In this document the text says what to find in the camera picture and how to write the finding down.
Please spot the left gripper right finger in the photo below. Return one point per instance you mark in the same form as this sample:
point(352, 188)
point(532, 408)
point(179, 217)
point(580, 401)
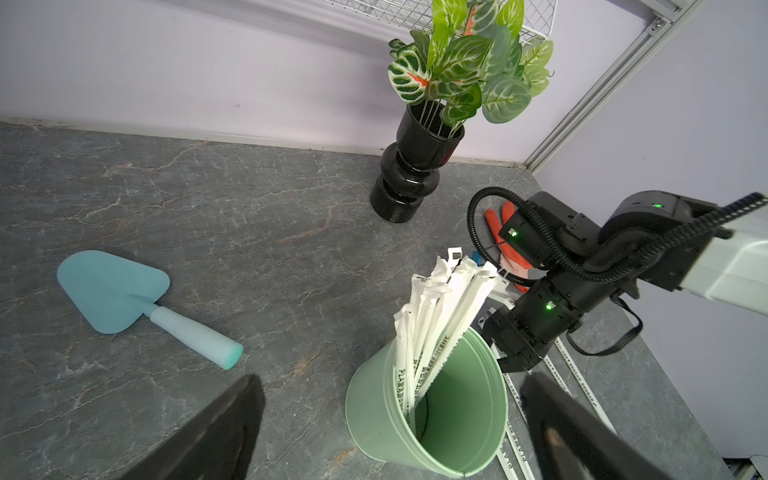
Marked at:
point(570, 443)

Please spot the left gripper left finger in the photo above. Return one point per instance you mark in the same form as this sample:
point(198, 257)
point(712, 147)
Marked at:
point(218, 443)

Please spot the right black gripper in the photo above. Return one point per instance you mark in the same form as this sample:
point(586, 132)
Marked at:
point(525, 333)

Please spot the white straw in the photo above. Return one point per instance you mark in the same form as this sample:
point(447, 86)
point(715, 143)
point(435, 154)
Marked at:
point(520, 455)
point(555, 374)
point(586, 389)

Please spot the green cylindrical storage cup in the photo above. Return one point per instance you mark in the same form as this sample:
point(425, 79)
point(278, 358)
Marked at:
point(460, 423)

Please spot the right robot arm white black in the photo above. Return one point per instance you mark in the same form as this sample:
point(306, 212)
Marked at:
point(652, 236)

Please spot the bundle of wrapped white straws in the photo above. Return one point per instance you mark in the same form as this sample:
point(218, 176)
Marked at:
point(440, 310)

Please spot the teal garden trowel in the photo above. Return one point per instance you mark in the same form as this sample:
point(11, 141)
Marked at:
point(112, 293)

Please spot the black vase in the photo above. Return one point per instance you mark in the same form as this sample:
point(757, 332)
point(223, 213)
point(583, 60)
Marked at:
point(410, 166)

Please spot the green artificial plant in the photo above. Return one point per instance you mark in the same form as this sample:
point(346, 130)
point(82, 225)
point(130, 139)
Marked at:
point(473, 61)

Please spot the white wire wall shelf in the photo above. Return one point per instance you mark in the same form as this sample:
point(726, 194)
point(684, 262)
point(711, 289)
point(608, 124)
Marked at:
point(539, 15)

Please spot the aluminium frame struts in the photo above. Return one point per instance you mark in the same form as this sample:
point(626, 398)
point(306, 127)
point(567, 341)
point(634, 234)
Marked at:
point(668, 18)

